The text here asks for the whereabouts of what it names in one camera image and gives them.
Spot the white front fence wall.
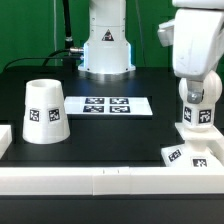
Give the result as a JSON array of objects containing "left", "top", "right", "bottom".
[{"left": 0, "top": 167, "right": 224, "bottom": 195}]

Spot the white lamp bulb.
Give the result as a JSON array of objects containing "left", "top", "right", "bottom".
[{"left": 179, "top": 71, "right": 222, "bottom": 132}]

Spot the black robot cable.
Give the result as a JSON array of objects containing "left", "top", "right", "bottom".
[{"left": 2, "top": 49, "right": 84, "bottom": 72}]

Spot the white marker plate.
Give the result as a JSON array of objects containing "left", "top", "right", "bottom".
[{"left": 64, "top": 96, "right": 153, "bottom": 116}]

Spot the white lamp shade cone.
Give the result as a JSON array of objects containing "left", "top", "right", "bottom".
[{"left": 22, "top": 79, "right": 70, "bottom": 144}]

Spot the white lamp base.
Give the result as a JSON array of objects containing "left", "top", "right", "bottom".
[{"left": 161, "top": 123, "right": 223, "bottom": 168}]

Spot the white left fence wall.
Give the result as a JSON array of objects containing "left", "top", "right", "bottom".
[{"left": 0, "top": 125, "right": 12, "bottom": 159}]

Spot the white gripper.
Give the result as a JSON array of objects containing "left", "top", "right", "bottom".
[{"left": 172, "top": 0, "right": 224, "bottom": 104}]

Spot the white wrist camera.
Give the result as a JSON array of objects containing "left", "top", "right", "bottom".
[{"left": 157, "top": 19, "right": 174, "bottom": 47}]

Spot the black thick hose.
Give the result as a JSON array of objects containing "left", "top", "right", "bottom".
[{"left": 62, "top": 0, "right": 75, "bottom": 51}]

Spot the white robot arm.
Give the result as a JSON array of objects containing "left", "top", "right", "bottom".
[{"left": 79, "top": 0, "right": 224, "bottom": 104}]

